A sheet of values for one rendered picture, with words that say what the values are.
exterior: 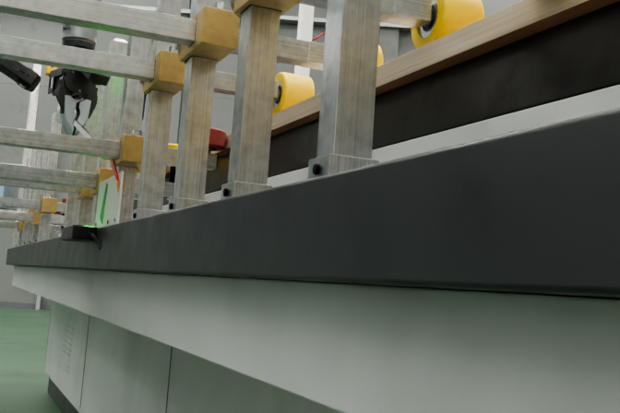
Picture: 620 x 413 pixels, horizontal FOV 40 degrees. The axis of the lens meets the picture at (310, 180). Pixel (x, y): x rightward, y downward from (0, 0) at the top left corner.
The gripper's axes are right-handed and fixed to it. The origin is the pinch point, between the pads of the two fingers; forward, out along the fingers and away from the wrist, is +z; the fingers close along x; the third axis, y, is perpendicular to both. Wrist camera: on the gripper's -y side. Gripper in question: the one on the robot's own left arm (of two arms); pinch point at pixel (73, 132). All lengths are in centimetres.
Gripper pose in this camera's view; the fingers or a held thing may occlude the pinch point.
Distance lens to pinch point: 188.1
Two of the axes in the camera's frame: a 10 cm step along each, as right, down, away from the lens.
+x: -7.3, -1.4, -6.7
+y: -6.8, 0.4, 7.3
